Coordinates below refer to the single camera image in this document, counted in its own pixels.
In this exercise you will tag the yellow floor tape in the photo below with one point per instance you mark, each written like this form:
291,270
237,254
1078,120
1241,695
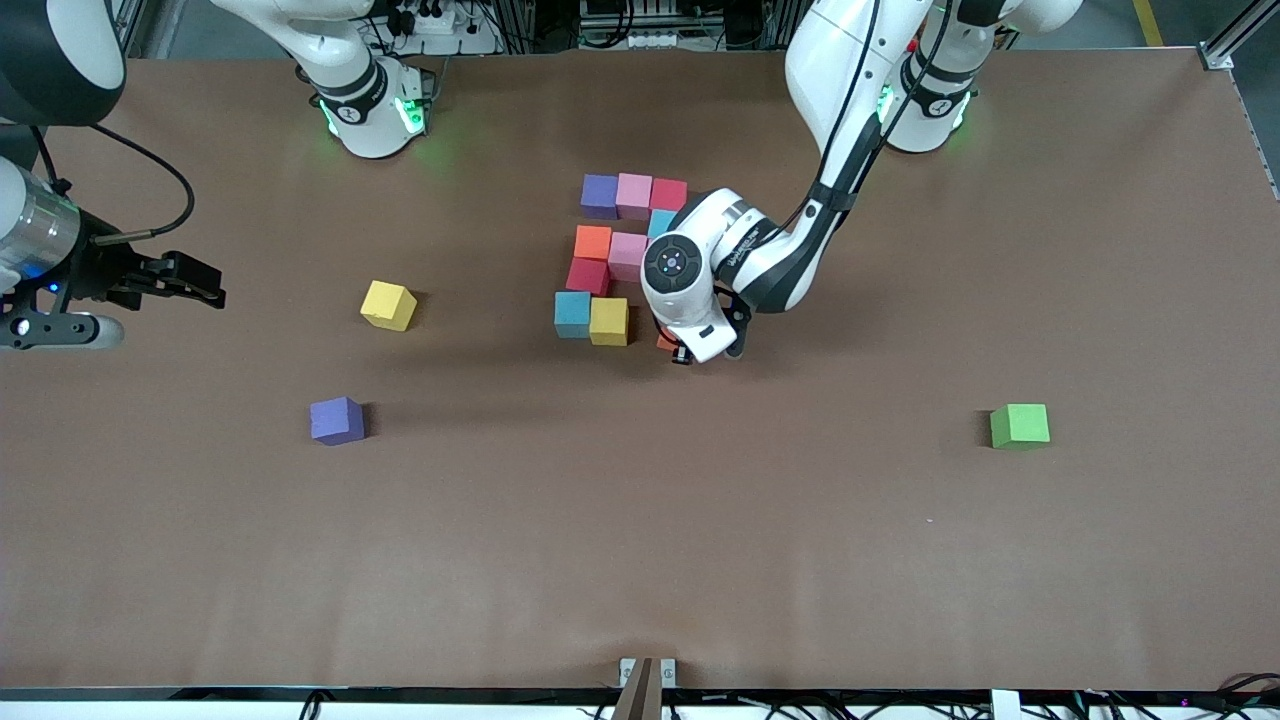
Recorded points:
1150,22

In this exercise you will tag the green foam cube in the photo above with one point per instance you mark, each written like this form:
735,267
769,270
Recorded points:
1020,424

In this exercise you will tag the aluminium frame profile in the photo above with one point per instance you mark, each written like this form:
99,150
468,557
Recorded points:
135,25
1225,45

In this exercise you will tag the red foam cube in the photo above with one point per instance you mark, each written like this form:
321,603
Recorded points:
670,193
589,276

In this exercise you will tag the brown post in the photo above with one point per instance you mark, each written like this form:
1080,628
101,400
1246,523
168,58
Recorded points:
635,695

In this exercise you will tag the yellow foam cube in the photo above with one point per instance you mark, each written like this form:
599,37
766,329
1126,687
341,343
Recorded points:
388,305
609,321

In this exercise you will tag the purple foam cube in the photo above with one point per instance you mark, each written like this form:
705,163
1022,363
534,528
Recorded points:
599,196
337,421

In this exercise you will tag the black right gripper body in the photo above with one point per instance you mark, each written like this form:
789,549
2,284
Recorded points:
103,268

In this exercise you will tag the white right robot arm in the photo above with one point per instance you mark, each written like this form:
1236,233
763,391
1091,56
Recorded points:
365,110

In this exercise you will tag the small metal bracket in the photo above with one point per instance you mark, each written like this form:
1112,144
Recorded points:
667,672

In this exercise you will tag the white bracket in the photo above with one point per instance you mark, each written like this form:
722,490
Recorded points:
1005,705

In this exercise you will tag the orange foam cube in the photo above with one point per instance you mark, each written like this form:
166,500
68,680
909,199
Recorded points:
592,243
664,342

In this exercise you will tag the pink foam cube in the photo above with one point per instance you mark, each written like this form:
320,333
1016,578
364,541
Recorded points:
625,257
633,195

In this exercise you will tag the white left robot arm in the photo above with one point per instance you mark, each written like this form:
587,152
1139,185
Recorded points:
690,280

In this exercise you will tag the white power strip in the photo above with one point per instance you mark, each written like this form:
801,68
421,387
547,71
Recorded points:
440,30

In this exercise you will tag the blue foam cube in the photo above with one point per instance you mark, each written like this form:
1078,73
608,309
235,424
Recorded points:
658,223
573,314

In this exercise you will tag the brown table mat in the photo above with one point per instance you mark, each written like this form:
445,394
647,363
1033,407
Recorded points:
640,560

